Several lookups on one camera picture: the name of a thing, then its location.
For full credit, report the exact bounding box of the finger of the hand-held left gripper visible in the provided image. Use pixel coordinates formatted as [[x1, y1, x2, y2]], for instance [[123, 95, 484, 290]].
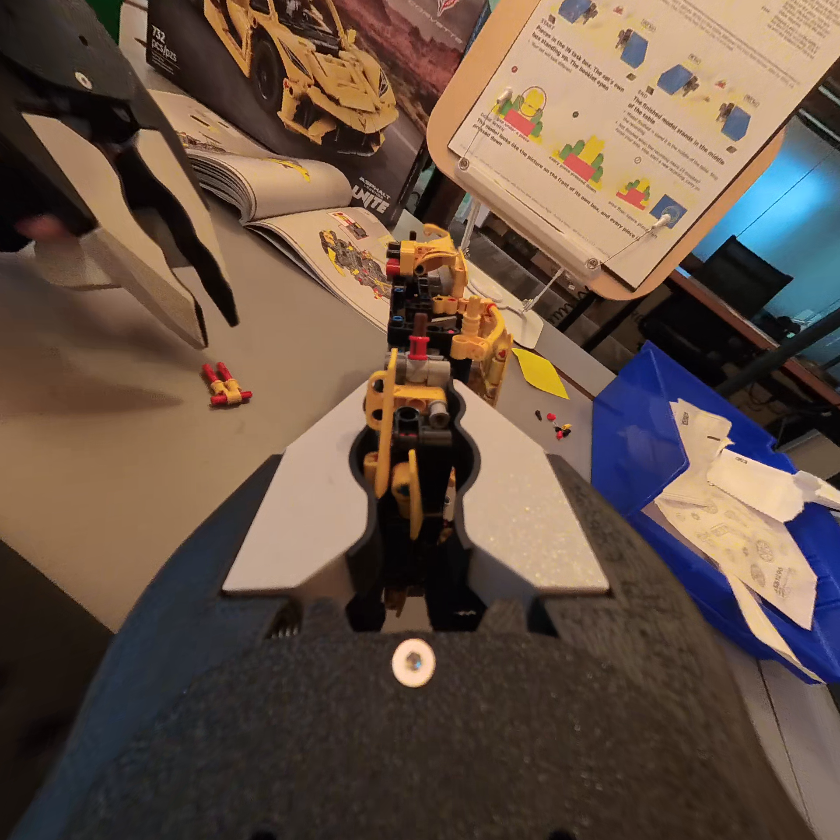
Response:
[[21, 112, 210, 350], [118, 126, 241, 328]]

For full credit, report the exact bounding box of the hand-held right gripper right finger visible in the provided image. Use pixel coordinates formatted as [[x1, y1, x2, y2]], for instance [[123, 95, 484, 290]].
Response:
[[430, 381, 613, 632]]

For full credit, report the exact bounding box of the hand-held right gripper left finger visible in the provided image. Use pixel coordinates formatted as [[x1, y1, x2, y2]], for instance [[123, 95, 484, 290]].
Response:
[[222, 382, 395, 632]]

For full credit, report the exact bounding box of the yellow brick toy car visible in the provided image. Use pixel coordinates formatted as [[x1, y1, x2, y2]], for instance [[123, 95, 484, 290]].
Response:
[[364, 223, 514, 619]]

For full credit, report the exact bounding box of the person's left hand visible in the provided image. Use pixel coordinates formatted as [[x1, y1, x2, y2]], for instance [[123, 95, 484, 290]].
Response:
[[13, 215, 73, 242]]

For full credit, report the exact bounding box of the open instruction booklet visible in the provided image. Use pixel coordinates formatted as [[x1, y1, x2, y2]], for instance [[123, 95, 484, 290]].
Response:
[[154, 88, 421, 337]]

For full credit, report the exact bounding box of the blue plastic bin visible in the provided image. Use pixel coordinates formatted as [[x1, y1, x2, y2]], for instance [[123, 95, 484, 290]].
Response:
[[591, 341, 840, 687]]

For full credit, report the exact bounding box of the yellow paper note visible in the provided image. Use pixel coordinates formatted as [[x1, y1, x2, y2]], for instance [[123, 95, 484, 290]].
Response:
[[511, 348, 571, 400]]

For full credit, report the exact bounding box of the crumpled white paper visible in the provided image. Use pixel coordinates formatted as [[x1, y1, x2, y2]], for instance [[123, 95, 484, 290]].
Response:
[[653, 397, 840, 683]]

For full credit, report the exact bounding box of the toy car set box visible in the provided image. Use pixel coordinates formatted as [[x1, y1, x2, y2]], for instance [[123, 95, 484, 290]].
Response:
[[146, 0, 490, 228]]

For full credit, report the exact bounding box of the black perforated chair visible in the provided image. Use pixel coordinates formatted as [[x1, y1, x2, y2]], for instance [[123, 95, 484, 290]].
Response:
[[0, 538, 114, 821]]

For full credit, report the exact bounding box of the instruction sheet on stand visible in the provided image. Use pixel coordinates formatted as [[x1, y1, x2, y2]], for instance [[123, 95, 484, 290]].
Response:
[[427, 0, 840, 350]]

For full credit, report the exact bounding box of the black pole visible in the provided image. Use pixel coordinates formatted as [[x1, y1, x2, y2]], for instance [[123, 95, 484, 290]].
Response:
[[715, 307, 840, 399]]

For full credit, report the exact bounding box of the printed instruction sheet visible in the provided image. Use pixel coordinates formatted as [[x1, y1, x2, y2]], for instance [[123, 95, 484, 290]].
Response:
[[448, 0, 840, 291]]

